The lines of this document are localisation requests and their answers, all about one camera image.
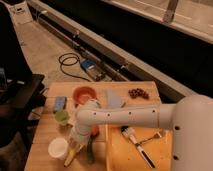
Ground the yellow banana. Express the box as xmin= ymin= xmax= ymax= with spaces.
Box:
xmin=64 ymin=147 xmax=79 ymax=167

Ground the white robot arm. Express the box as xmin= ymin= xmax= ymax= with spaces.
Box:
xmin=71 ymin=94 xmax=213 ymax=171

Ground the red bowl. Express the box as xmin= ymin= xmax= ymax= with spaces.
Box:
xmin=73 ymin=86 xmax=97 ymax=105

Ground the white cup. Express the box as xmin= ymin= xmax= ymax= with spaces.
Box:
xmin=48 ymin=137 xmax=69 ymax=160

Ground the green cup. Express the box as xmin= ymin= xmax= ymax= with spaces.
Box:
xmin=55 ymin=110 xmax=69 ymax=126

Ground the blue sponge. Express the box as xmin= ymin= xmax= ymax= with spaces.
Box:
xmin=53 ymin=96 xmax=67 ymax=113

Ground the yellow plastic bin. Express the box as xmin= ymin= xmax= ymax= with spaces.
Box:
xmin=104 ymin=125 xmax=174 ymax=171

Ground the black white brush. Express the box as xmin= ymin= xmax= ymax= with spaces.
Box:
xmin=121 ymin=126 xmax=156 ymax=169

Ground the blue cloth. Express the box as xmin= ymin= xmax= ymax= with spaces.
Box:
xmin=107 ymin=90 xmax=125 ymax=108

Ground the blue power box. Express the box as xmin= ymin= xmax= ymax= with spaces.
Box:
xmin=80 ymin=59 xmax=105 ymax=81

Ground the dark grapes bunch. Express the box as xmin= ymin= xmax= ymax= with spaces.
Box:
xmin=128 ymin=88 xmax=149 ymax=99

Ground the metal fork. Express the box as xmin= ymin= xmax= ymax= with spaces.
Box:
xmin=139 ymin=130 xmax=166 ymax=145

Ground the white paper sign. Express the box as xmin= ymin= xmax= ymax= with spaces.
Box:
xmin=9 ymin=1 xmax=33 ymax=25

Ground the black cable coil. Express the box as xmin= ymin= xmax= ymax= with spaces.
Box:
xmin=58 ymin=52 xmax=93 ymax=83

